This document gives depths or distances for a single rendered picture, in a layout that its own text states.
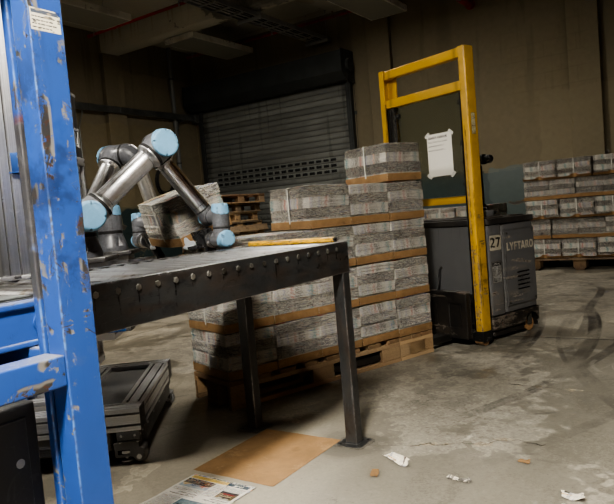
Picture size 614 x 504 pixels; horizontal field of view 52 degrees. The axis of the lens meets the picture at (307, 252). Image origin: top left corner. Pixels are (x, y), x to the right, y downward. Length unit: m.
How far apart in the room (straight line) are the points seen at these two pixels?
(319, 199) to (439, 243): 1.27
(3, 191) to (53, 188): 1.69
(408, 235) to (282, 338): 1.07
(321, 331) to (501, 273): 1.39
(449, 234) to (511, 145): 5.46
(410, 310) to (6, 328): 2.82
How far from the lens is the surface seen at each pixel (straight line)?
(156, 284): 1.67
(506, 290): 4.31
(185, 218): 3.02
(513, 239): 4.35
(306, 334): 3.34
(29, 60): 1.30
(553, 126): 9.56
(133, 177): 2.59
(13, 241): 2.93
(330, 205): 3.42
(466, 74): 4.06
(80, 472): 1.33
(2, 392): 1.21
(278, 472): 2.40
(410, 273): 3.82
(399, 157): 3.81
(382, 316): 3.68
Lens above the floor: 0.93
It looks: 4 degrees down
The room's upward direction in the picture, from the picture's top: 5 degrees counter-clockwise
